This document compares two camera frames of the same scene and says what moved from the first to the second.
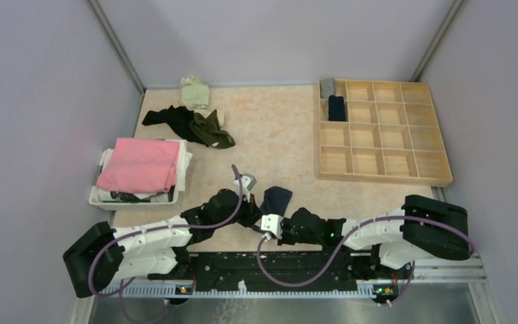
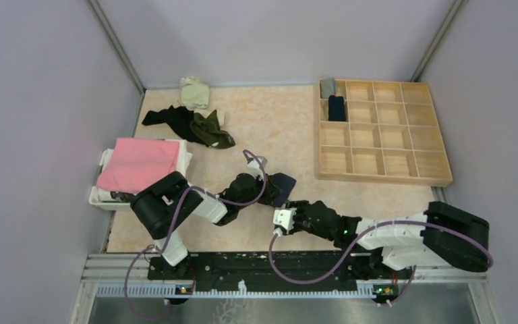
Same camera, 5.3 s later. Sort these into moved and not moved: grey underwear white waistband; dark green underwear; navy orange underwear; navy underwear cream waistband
Moved: navy underwear cream waistband
Not moved: dark green underwear; navy orange underwear; grey underwear white waistband
